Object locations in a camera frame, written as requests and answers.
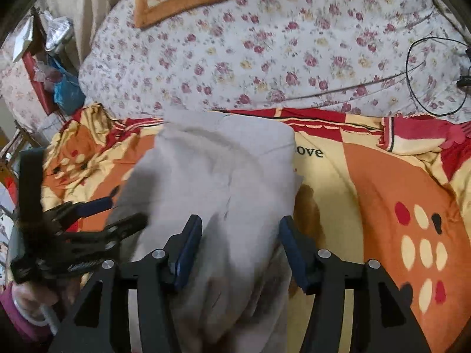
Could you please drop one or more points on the person's left hand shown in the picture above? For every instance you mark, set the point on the person's left hand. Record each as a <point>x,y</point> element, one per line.
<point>29,297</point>

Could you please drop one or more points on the beige zip-up jacket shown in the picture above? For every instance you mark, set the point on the beige zip-up jacket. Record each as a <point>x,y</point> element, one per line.
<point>236,173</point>

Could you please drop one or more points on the red hanging cloth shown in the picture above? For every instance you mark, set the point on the red hanging cloth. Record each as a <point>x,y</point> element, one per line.
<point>44,97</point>

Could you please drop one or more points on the white floral quilt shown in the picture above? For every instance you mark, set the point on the white floral quilt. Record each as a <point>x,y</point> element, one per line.
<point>366,57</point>

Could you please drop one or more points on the black clip device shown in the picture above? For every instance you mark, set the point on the black clip device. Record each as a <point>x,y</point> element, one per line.
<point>464,81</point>

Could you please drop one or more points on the blue plastic bag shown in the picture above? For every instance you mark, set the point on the blue plastic bag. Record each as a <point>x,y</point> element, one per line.
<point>68,95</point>

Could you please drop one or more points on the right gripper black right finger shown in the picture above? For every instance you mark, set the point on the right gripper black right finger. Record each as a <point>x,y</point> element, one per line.
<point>382,318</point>

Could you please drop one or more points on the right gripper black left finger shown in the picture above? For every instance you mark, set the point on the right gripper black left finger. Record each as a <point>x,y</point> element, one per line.
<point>99,318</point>

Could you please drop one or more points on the maroon left sleeve forearm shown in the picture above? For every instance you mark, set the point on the maroon left sleeve forearm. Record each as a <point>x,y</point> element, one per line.
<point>17,319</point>

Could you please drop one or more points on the clear plastic bag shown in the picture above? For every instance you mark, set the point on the clear plastic bag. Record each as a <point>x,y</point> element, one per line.
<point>59,32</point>

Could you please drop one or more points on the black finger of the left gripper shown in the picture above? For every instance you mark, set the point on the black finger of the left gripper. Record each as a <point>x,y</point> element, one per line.
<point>65,217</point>
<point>115,232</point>

